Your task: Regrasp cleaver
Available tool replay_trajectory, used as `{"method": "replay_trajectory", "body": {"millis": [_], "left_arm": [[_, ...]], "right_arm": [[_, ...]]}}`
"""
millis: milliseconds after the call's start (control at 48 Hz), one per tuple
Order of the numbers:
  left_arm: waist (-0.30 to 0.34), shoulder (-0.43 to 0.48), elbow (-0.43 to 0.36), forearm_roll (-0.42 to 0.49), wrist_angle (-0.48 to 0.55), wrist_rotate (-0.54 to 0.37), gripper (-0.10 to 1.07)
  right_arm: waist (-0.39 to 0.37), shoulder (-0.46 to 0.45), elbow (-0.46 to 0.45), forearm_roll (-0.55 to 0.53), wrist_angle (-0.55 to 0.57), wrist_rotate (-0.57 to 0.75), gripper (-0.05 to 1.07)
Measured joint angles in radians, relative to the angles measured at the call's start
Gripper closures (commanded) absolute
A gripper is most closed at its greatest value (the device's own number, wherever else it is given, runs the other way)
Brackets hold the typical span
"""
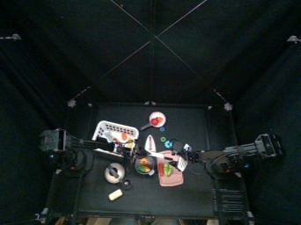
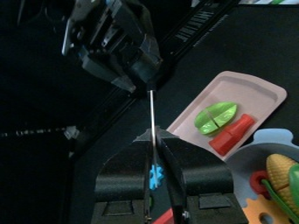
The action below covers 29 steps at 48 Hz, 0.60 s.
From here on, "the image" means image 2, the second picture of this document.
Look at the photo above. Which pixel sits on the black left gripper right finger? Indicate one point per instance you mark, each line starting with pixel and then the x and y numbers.
pixel 198 175

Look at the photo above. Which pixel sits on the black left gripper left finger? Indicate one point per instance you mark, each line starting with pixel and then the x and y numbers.
pixel 120 175

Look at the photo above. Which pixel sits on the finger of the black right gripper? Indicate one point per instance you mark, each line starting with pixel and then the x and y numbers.
pixel 147 61
pixel 112 75

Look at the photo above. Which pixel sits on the toy cleaver with silver blade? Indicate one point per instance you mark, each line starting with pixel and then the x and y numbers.
pixel 152 116

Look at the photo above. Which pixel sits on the blue gear-shaped toy piece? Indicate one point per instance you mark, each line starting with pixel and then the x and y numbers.
pixel 159 177

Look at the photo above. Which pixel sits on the blue-grey toy pot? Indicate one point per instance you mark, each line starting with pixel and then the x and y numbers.
pixel 243 163

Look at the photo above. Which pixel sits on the red toy vegetable piece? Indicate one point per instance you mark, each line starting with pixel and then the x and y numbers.
pixel 231 135

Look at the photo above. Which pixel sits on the orange gear-shaped toy piece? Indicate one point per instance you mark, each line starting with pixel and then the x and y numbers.
pixel 254 212

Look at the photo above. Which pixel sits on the green toy leaf vegetable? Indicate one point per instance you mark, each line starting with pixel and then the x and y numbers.
pixel 218 116

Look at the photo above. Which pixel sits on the yellow toy corn cob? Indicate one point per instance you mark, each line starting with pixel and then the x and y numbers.
pixel 280 172

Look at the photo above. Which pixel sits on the green toy pepper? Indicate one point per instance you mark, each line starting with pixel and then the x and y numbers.
pixel 294 180

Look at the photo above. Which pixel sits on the pink plastic tray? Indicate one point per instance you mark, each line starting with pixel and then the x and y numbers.
pixel 248 93

